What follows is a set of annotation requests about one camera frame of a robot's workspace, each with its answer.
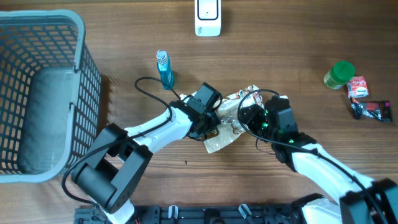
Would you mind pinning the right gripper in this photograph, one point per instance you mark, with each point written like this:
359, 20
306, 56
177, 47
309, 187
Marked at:
256, 112

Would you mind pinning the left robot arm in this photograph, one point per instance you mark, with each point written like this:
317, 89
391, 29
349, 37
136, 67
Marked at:
114, 164

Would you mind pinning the green lid jar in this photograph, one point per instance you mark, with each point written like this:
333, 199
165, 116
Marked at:
340, 74

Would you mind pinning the red tissue pack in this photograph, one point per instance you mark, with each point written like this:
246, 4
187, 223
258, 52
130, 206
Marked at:
357, 87

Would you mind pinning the black red packaged item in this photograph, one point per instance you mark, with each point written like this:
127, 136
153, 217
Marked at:
379, 110

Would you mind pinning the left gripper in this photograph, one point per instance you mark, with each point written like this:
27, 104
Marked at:
215, 122

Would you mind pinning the blue mouthwash bottle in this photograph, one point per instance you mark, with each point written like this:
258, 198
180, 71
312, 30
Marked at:
164, 68

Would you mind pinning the white barcode scanner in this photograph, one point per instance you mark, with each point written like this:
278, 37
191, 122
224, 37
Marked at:
207, 18

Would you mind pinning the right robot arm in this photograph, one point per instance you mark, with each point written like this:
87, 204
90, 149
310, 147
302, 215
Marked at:
354, 197

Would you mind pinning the grey plastic shopping basket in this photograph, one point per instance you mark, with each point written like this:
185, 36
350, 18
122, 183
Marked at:
50, 94

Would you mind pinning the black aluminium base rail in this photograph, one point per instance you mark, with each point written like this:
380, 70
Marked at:
260, 214

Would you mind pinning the beige plastic pouch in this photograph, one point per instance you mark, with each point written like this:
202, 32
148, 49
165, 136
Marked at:
229, 128

